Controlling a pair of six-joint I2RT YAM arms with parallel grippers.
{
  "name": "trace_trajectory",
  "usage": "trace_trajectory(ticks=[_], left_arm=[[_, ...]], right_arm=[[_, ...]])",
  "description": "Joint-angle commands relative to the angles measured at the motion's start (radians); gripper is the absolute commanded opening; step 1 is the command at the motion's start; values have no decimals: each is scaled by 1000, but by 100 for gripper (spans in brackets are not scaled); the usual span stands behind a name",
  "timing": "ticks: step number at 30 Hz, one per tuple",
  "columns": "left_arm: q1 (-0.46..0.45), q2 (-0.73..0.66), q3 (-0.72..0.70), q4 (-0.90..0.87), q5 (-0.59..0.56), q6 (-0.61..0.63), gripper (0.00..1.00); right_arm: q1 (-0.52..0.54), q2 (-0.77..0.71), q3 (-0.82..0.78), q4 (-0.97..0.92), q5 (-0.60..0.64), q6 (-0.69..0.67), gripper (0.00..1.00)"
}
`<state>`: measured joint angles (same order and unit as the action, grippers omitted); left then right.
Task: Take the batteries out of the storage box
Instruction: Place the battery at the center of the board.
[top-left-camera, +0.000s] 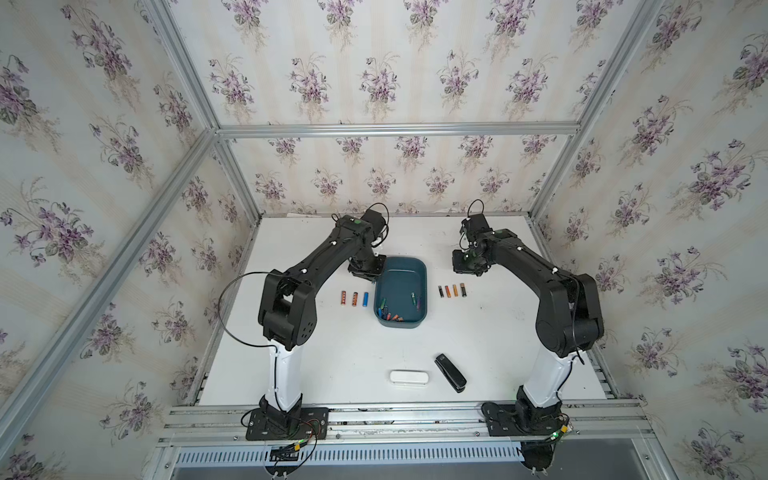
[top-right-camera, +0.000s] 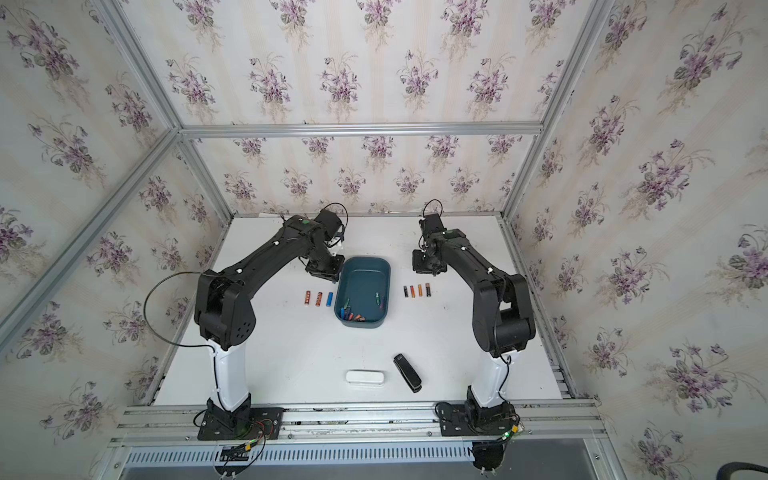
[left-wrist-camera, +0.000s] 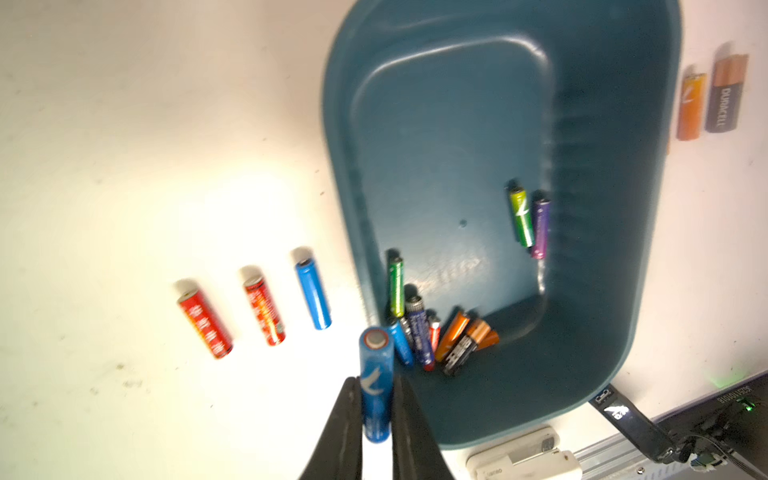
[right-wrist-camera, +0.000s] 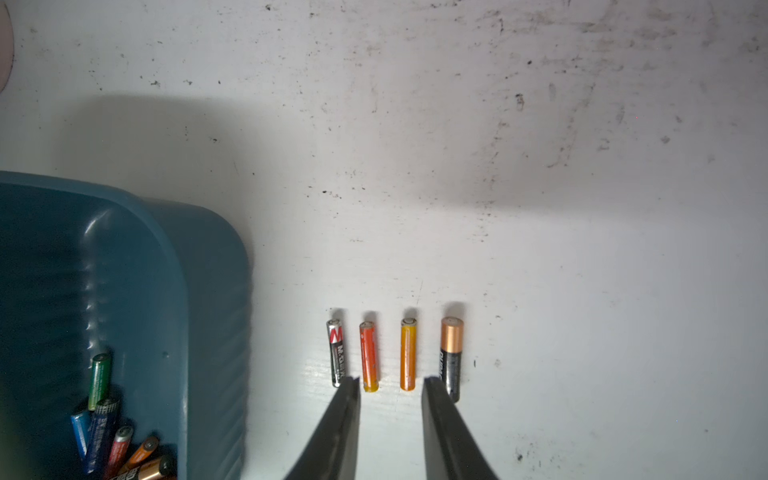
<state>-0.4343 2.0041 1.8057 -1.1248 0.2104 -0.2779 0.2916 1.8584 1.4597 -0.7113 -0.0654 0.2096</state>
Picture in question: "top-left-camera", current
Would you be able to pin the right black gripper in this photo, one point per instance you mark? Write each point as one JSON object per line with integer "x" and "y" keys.
{"x": 457, "y": 267}

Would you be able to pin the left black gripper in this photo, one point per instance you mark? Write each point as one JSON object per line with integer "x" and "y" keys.
{"x": 373, "y": 275}

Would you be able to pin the teal plastic storage box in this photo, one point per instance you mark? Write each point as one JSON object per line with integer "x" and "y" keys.
{"x": 401, "y": 293}

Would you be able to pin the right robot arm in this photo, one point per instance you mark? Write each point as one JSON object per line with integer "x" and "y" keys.
{"x": 569, "y": 317}

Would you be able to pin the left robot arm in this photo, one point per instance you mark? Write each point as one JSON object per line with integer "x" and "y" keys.
{"x": 288, "y": 310}

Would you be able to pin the white eraser case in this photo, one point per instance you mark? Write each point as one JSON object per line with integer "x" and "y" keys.
{"x": 409, "y": 377}

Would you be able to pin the black stapler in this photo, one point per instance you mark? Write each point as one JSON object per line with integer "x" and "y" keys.
{"x": 452, "y": 374}

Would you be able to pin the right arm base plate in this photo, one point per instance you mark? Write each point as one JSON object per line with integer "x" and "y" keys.
{"x": 523, "y": 419}

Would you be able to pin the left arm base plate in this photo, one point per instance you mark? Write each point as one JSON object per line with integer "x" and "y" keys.
{"x": 268, "y": 423}

